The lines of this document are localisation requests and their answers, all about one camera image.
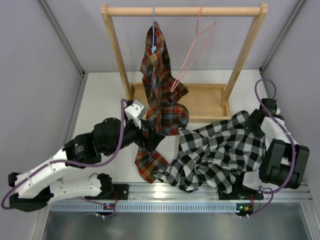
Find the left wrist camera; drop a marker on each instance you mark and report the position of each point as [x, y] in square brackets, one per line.
[135, 111]

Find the blue wire hanger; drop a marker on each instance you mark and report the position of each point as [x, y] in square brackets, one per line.
[153, 48]

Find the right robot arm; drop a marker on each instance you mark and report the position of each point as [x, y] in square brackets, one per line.
[283, 160]

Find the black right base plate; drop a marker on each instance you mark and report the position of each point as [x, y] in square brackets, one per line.
[226, 195]

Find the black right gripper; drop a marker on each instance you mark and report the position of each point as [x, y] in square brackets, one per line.
[257, 133]

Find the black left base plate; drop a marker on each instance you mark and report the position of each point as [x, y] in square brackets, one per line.
[120, 192]

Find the pink wire hanger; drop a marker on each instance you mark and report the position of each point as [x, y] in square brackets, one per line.
[185, 68]

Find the wooden clothes rack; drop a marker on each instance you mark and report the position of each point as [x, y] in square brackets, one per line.
[206, 102]

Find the grey slotted cable duct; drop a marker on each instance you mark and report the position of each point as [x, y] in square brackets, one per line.
[146, 207]

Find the brown red plaid shirt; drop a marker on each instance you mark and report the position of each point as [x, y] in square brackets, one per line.
[164, 112]

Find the black white checkered shirt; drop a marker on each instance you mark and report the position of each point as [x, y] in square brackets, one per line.
[214, 155]

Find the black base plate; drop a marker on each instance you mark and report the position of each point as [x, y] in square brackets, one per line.
[226, 195]
[120, 192]

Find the aluminium mounting rail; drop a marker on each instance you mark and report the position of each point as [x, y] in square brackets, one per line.
[163, 192]

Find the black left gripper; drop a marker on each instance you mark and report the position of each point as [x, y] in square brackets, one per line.
[154, 139]

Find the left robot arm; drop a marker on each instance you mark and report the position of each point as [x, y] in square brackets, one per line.
[44, 185]

